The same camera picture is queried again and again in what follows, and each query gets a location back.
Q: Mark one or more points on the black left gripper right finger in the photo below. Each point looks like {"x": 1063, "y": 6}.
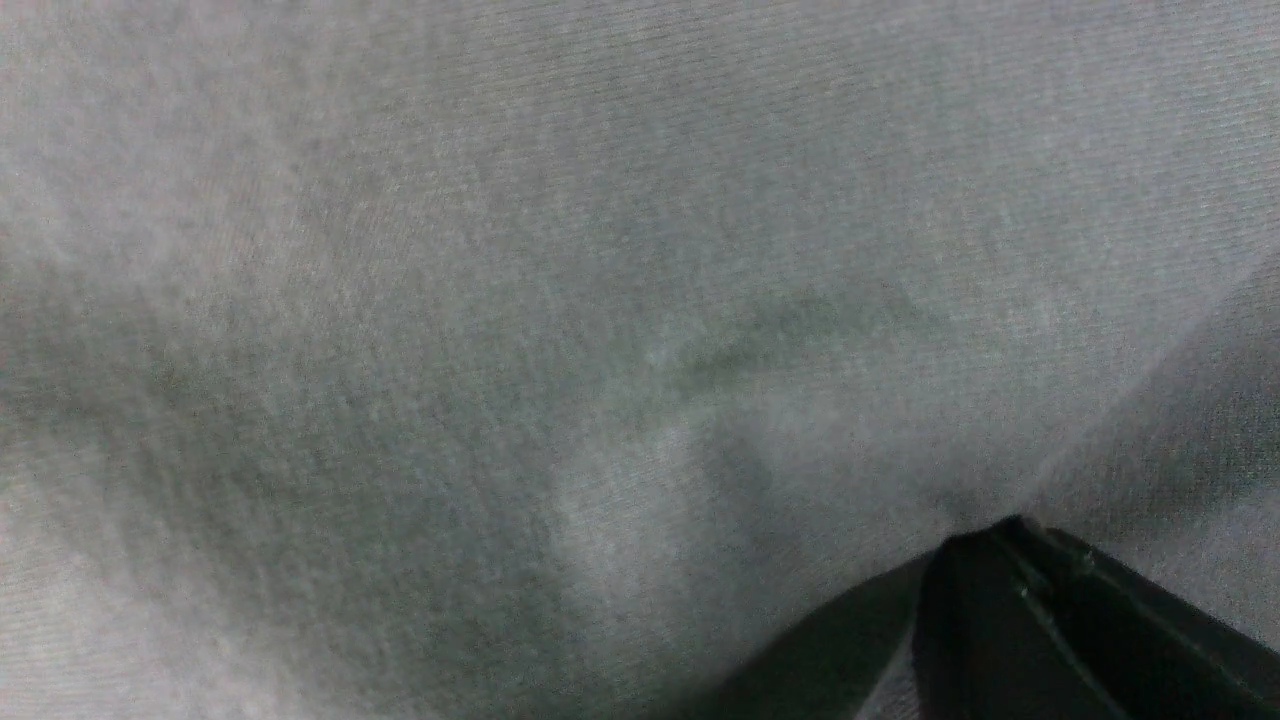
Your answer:
{"x": 1019, "y": 621}

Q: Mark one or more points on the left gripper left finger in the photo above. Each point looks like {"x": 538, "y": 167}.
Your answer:
{"x": 825, "y": 666}

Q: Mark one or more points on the dark gray long-sleeved shirt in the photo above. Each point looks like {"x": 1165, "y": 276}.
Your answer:
{"x": 550, "y": 359}

